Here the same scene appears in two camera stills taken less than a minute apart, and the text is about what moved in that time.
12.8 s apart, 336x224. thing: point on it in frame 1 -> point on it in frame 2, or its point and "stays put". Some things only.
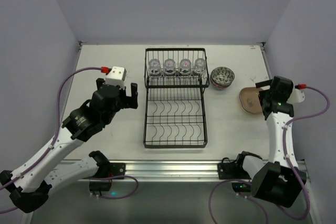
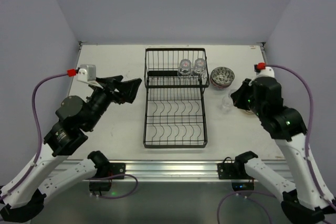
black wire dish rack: (175, 114) stays put
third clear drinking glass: (185, 67) stays put
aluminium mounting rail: (170, 170) stays put
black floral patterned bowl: (223, 75) stays put
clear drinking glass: (155, 67) -> (226, 104)
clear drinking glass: (169, 67) -> (231, 91)
